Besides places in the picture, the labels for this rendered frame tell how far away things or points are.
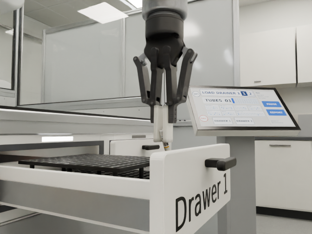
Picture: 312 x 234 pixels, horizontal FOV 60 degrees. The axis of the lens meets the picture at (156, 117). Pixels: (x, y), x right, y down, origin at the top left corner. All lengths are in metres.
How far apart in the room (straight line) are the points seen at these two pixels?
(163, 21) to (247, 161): 1.05
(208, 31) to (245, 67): 1.63
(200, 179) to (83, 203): 0.16
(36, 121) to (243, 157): 1.08
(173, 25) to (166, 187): 0.32
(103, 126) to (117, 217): 0.39
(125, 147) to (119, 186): 0.41
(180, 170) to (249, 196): 1.17
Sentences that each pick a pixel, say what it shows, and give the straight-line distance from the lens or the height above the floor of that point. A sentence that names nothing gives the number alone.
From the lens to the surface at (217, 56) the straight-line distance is 2.19.
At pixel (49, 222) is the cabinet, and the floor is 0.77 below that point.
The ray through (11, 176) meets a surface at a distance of 0.50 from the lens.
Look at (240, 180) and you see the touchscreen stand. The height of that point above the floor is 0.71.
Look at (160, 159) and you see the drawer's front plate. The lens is 0.29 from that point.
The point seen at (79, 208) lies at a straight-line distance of 0.39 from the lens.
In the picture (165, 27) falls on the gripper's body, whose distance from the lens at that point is 0.52.
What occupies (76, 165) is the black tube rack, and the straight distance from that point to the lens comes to 0.44.
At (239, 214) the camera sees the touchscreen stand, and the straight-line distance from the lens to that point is 1.48.
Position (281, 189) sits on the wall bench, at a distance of 3.40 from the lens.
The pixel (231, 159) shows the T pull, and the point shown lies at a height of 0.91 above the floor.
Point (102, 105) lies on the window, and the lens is 0.73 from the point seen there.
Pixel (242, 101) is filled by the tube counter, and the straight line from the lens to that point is 1.46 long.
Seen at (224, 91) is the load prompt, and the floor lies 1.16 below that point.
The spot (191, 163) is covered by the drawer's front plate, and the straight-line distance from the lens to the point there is 0.36.
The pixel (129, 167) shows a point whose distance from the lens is 0.41.
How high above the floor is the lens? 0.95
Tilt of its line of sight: 3 degrees up
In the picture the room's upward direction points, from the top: straight up
